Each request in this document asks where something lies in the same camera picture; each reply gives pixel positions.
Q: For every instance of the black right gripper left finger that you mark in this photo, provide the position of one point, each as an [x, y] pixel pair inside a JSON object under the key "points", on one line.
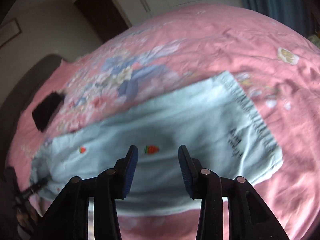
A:
{"points": [[67, 216]]}

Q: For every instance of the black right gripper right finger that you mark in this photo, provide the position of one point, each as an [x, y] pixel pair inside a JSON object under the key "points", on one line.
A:
{"points": [[249, 216]]}

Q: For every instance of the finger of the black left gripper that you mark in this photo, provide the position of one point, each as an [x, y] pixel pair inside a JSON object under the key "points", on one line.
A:
{"points": [[34, 188]]}

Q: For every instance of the light blue denim pants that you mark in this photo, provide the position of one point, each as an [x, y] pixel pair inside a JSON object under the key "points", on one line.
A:
{"points": [[213, 118]]}

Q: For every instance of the gloved left hand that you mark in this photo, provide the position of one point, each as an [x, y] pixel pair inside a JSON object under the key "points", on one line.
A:
{"points": [[27, 218]]}

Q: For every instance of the black folded garment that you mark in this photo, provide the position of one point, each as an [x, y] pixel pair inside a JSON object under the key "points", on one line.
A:
{"points": [[47, 109]]}

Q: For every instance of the dark grey headboard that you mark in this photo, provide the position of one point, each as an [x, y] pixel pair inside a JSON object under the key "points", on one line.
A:
{"points": [[19, 99]]}

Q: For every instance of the pink floral bed sheet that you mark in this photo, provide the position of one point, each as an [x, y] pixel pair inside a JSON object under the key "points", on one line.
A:
{"points": [[277, 68]]}

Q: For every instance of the dark wooden door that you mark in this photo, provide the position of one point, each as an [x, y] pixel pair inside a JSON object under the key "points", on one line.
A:
{"points": [[103, 16]]}

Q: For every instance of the blue curtain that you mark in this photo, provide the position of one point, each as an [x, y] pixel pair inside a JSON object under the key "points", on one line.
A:
{"points": [[292, 13]]}

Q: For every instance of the framed wall picture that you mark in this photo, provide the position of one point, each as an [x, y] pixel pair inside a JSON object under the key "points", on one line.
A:
{"points": [[9, 31]]}

